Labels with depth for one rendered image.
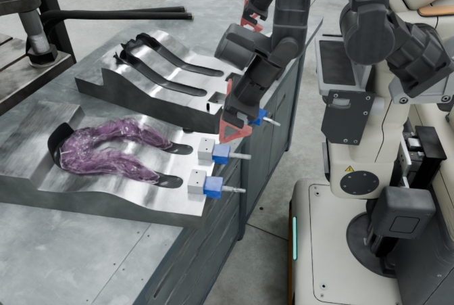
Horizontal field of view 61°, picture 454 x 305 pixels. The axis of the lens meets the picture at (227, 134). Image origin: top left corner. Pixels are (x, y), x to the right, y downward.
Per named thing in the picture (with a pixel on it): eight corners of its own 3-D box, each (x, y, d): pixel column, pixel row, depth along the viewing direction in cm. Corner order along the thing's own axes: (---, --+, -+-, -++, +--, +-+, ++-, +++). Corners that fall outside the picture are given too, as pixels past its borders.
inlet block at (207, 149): (251, 157, 99) (252, 143, 96) (249, 172, 96) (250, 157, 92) (202, 151, 101) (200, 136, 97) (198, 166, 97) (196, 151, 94)
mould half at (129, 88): (251, 89, 126) (253, 53, 116) (215, 138, 109) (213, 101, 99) (128, 54, 142) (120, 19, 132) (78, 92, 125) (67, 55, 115)
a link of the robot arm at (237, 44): (303, 46, 63) (301, 22, 70) (242, 13, 61) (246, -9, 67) (265, 95, 71) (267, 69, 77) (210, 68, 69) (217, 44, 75)
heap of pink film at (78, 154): (175, 138, 100) (172, 115, 95) (155, 191, 87) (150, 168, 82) (82, 127, 103) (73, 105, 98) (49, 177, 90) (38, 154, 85)
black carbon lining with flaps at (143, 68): (226, 76, 119) (226, 50, 112) (201, 105, 108) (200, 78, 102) (135, 51, 130) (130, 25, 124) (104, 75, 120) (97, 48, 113)
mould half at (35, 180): (221, 149, 105) (221, 119, 98) (202, 230, 87) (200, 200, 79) (51, 130, 111) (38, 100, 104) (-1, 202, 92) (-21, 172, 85)
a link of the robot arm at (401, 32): (418, 43, 62) (410, 27, 66) (376, 4, 59) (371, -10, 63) (371, 78, 68) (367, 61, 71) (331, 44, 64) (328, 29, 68)
